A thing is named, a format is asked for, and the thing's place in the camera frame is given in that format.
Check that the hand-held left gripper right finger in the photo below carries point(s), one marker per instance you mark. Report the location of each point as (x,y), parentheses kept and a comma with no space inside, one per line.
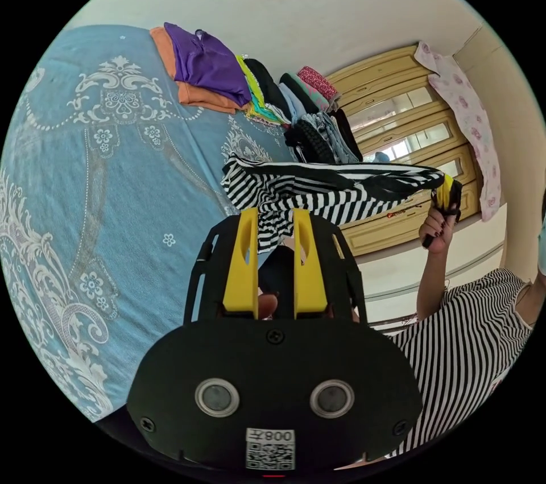
(310,279)

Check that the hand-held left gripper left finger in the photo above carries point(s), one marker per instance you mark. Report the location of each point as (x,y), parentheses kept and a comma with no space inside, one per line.
(241,275)

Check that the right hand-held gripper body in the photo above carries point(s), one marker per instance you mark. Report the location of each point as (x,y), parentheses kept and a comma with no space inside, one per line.
(456,198)

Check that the black and white striped sleeveless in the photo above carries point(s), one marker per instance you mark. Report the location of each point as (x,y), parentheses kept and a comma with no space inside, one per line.
(324,194)

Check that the person's right forearm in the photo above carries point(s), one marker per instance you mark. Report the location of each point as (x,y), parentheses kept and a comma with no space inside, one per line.
(431,283)

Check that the person's right hand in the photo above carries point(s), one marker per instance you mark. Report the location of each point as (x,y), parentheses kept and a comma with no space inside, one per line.
(437,232)

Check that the person's left hand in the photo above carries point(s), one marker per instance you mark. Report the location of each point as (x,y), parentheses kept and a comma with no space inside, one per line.
(268,305)

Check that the pink floral garment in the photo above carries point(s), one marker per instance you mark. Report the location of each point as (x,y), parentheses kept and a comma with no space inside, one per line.
(473,125)

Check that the wooden cupboard with mirrors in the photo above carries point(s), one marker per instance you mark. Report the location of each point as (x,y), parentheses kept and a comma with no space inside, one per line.
(384,108)

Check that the bed with blue printed sheet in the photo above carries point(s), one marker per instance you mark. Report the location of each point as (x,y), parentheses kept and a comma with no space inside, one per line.
(128,194)

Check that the person's body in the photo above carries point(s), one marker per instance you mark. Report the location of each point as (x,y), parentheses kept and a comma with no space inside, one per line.
(469,343)

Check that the pile of clothes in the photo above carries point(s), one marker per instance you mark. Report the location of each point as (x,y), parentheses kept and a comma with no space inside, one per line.
(213,66)

